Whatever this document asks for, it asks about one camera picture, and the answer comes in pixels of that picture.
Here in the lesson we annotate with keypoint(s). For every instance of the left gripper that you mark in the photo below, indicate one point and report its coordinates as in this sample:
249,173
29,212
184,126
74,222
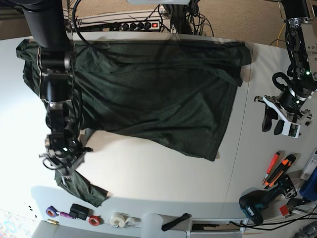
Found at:
275,111

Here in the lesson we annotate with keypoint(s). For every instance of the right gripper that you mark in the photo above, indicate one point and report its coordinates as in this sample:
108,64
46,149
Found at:
66,161

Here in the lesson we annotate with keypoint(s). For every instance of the dark green long-sleeve t-shirt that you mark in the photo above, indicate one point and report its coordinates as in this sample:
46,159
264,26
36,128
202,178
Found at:
179,94

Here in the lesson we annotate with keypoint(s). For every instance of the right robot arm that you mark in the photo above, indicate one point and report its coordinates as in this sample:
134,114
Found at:
51,28

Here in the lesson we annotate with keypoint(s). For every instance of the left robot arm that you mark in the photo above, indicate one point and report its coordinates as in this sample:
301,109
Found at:
299,83

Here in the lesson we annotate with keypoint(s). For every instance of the purple marker pen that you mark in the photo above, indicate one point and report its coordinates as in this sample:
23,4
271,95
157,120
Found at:
63,214

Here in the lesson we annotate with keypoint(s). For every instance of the purple tape roll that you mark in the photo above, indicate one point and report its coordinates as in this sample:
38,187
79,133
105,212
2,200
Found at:
51,212

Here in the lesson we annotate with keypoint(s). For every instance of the orange black utility knife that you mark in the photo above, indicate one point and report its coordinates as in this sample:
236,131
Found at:
279,171

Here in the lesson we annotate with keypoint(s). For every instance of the red tape roll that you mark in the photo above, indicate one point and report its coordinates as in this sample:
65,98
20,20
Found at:
94,220

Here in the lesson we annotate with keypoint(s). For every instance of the clear tape roll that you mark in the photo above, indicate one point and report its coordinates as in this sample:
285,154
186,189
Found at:
117,220
132,222

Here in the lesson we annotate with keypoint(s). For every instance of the blue box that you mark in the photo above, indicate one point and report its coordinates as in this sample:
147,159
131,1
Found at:
309,188

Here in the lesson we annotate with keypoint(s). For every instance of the black power strip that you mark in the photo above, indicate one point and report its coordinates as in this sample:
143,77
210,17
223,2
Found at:
146,26

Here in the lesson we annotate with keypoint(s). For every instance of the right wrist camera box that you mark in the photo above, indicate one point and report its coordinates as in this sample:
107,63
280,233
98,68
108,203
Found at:
65,179

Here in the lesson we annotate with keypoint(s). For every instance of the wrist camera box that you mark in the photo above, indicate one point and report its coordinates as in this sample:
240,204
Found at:
291,129
65,179

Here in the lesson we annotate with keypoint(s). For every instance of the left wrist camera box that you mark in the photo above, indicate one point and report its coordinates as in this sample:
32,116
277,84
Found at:
291,129

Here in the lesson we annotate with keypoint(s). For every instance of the black action camera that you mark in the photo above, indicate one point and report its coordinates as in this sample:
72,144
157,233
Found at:
78,212

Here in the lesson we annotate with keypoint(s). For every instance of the teal black cordless drill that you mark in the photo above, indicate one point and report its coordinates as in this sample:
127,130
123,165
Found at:
253,203

